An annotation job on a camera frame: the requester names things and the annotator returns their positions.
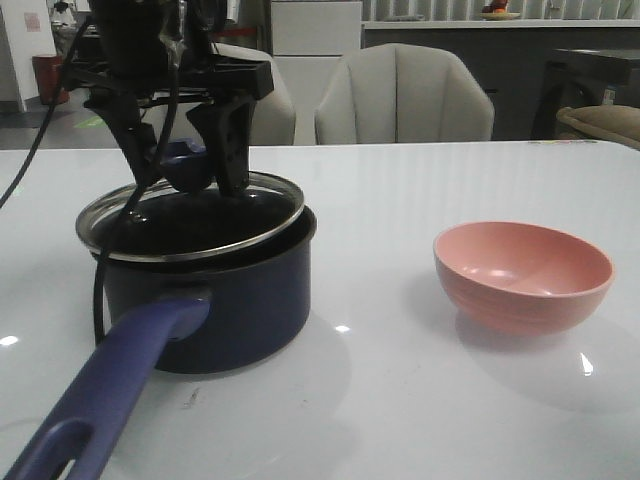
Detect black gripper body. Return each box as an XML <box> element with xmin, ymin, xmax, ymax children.
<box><xmin>62</xmin><ymin>44</ymin><xmax>273</xmax><ymax>109</ymax></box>

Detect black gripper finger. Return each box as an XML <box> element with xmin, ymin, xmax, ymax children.
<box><xmin>84</xmin><ymin>92</ymin><xmax>160</xmax><ymax>183</ymax></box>
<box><xmin>186</xmin><ymin>96</ymin><xmax>256</xmax><ymax>195</ymax></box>

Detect glass lid blue knob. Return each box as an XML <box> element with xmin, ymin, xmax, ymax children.
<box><xmin>76</xmin><ymin>139</ymin><xmax>304</xmax><ymax>263</ymax></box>

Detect pink bowl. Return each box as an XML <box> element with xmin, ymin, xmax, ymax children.
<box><xmin>433</xmin><ymin>221</ymin><xmax>615</xmax><ymax>336</ymax></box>

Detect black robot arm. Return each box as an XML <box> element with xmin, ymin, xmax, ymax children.
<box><xmin>61</xmin><ymin>1</ymin><xmax>274</xmax><ymax>195</ymax></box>

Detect left beige chair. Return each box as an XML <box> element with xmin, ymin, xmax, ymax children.
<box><xmin>139</xmin><ymin>43</ymin><xmax>297</xmax><ymax>147</ymax></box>

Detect beige chair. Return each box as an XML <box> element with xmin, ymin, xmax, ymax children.
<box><xmin>314</xmin><ymin>43</ymin><xmax>495</xmax><ymax>145</ymax></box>
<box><xmin>139</xmin><ymin>43</ymin><xmax>297</xmax><ymax>147</ymax></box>

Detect red trash bin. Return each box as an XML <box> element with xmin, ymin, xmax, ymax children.
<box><xmin>32</xmin><ymin>54</ymin><xmax>69</xmax><ymax>105</ymax></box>

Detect white drawer cabinet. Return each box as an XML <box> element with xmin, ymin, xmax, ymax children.
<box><xmin>270</xmin><ymin>1</ymin><xmax>362</xmax><ymax>145</ymax></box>

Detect right beige chair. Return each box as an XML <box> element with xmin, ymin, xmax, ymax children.
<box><xmin>314</xmin><ymin>43</ymin><xmax>495</xmax><ymax>145</ymax></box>

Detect dark blue saucepan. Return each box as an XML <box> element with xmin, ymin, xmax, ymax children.
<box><xmin>7</xmin><ymin>209</ymin><xmax>317</xmax><ymax>479</ymax></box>

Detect fruit plate on counter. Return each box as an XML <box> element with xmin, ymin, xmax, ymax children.
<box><xmin>480</xmin><ymin>0</ymin><xmax>521</xmax><ymax>21</ymax></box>

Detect dark side table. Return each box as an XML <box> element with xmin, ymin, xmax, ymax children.
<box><xmin>530</xmin><ymin>49</ymin><xmax>639</xmax><ymax>140</ymax></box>

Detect olive cushion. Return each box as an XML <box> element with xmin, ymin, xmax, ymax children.
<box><xmin>556</xmin><ymin>105</ymin><xmax>639</xmax><ymax>150</ymax></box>

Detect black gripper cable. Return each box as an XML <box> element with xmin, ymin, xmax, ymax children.
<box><xmin>0</xmin><ymin>14</ymin><xmax>181</xmax><ymax>346</ymax></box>

